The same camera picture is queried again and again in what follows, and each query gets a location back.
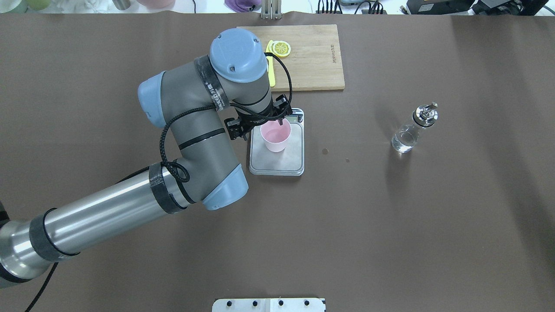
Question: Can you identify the wooden cutting board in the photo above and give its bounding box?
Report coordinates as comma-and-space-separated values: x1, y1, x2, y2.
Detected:
245, 24, 345, 91

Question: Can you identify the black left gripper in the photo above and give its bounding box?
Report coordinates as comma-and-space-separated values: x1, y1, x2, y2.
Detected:
225, 94, 293, 140

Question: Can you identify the lemon slice on knife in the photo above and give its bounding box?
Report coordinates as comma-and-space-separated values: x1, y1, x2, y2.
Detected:
267, 41, 291, 58

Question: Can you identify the aluminium frame post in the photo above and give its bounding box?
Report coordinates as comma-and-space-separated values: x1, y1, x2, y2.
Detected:
261, 0, 283, 20

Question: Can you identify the yellow plastic knife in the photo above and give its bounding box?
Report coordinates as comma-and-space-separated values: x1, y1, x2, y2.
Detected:
265, 40, 276, 88

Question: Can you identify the pink plastic cup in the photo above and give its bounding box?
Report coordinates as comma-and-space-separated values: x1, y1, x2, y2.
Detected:
260, 118, 292, 153

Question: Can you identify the digital kitchen scale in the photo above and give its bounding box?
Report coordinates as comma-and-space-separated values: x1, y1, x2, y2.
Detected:
248, 108, 305, 176

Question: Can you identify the purple cloth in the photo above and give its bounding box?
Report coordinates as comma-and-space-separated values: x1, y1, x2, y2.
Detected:
224, 0, 262, 13

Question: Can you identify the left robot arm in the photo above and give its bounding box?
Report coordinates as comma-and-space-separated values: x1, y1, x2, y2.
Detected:
1, 28, 292, 288

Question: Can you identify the glass sauce bottle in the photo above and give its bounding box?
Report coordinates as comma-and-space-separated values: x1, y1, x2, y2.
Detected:
391, 101, 439, 153

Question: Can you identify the white bracket plate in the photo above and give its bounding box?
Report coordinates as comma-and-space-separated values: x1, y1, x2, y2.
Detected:
212, 297, 326, 312

